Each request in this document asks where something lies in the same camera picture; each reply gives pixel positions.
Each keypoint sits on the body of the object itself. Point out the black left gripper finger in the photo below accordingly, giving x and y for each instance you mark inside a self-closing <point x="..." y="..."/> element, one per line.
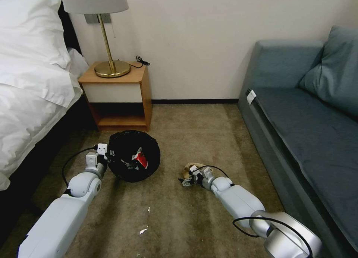
<point x="113" y="152"/>
<point x="129" y="164"/>

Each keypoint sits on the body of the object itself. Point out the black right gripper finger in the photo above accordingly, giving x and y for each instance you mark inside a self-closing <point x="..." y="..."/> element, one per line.
<point x="185" y="182"/>
<point x="192" y="170"/>

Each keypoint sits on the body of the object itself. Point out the brown paper trash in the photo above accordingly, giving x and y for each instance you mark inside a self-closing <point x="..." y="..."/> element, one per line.
<point x="186" y="168"/>

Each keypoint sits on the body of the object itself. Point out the black round trash bin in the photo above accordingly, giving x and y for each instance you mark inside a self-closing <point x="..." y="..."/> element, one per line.
<point x="126" y="143"/>

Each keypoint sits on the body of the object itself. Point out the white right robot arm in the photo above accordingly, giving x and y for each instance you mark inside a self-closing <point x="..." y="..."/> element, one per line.
<point x="240" y="199"/>

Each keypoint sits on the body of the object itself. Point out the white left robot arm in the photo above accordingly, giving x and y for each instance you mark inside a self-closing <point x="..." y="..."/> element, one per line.
<point x="70" y="210"/>

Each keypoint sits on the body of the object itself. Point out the red and white wrapper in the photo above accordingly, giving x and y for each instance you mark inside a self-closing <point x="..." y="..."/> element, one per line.
<point x="141" y="160"/>

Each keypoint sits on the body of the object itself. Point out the wooden nightstand with white drawer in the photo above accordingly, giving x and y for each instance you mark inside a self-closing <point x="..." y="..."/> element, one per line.
<point x="112" y="91"/>

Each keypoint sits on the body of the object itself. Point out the brass lamp with pale shade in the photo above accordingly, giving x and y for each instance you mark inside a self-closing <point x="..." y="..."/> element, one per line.
<point x="112" y="68"/>

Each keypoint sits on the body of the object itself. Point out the white duvet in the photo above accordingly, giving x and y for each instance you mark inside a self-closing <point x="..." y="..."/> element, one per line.
<point x="25" y="115"/>

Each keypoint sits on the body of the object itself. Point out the white sofa tag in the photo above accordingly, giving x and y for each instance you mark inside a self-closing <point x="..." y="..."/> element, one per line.
<point x="251" y="97"/>

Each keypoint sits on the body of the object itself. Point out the small white pillow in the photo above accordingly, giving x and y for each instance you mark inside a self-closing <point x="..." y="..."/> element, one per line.
<point x="78" y="62"/>

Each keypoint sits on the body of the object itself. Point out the blue-grey sofa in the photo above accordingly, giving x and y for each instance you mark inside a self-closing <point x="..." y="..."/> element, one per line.
<point x="293" y="135"/>

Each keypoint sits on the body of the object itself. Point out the large white pillow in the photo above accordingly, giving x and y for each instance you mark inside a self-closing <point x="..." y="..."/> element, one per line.
<point x="28" y="31"/>

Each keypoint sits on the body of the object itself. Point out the blue-grey sofa cushion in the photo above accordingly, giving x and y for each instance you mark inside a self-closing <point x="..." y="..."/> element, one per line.
<point x="335" y="73"/>

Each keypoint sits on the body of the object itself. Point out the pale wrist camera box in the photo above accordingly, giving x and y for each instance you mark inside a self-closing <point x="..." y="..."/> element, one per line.
<point x="101" y="149"/>

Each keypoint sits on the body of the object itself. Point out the black bed frame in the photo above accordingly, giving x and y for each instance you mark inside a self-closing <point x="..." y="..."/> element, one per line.
<point x="73" y="37"/>

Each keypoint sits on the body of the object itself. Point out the grey wall socket plate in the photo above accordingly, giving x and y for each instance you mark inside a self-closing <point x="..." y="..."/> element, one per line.
<point x="91" y="18"/>

